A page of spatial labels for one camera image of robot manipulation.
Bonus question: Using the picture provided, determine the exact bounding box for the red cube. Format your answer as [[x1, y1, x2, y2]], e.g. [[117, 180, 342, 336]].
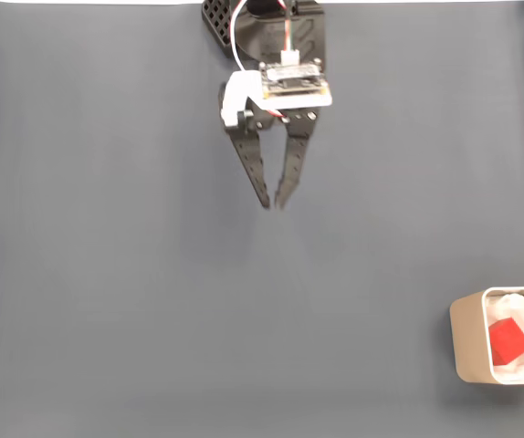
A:
[[488, 318, 524, 367]]

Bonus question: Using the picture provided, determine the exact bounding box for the black camera cable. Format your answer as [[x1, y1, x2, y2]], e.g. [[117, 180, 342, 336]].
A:
[[279, 0, 300, 66]]

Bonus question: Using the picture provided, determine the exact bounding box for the grey blue table mat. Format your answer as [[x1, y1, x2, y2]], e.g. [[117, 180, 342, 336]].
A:
[[0, 2, 524, 438]]

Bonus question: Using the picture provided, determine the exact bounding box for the white crumpled tissue paper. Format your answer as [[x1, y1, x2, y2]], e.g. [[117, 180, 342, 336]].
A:
[[487, 293, 524, 383]]

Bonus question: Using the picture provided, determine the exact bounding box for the white red servo cable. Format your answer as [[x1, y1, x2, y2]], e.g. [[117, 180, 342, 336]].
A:
[[228, 0, 249, 74]]

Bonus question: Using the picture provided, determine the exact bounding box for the beige metal box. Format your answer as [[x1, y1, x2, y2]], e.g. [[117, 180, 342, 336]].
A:
[[448, 286, 524, 387]]

